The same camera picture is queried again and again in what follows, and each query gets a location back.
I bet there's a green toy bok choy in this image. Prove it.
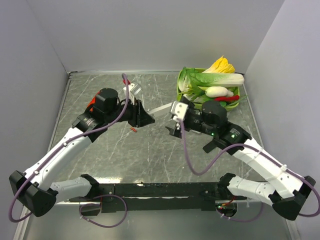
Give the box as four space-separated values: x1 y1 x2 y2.
176 87 205 102

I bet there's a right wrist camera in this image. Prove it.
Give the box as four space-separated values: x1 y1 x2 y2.
169 101 189 123

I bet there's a white remote control body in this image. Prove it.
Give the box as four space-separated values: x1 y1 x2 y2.
147 103 172 118

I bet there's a yellow toy cabbage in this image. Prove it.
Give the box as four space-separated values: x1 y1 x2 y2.
203 56 236 74

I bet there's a red toy chili pepper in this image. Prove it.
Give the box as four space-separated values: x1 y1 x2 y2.
214 95 240 102

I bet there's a green plastic basket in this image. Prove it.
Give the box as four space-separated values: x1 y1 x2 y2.
176 67 241 113

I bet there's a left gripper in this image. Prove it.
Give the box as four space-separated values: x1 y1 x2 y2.
105 96 155 128

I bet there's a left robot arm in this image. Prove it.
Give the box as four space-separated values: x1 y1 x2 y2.
9 88 155 217

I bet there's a toy napa cabbage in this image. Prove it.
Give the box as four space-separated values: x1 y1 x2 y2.
177 67 245 94

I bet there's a white toy radish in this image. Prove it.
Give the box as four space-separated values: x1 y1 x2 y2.
205 86 234 98

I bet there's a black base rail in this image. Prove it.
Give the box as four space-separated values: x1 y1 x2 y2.
69 182 246 213

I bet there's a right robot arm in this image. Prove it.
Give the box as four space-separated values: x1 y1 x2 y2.
169 100 320 221

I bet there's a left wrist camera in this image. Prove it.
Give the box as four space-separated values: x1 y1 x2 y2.
128 81 142 105

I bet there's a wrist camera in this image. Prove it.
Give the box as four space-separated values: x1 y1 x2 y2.
128 81 142 105
169 101 189 123

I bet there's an orange toy carrot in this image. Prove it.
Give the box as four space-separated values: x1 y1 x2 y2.
85 95 99 113

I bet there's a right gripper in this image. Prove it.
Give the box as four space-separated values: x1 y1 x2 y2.
166 109 217 138

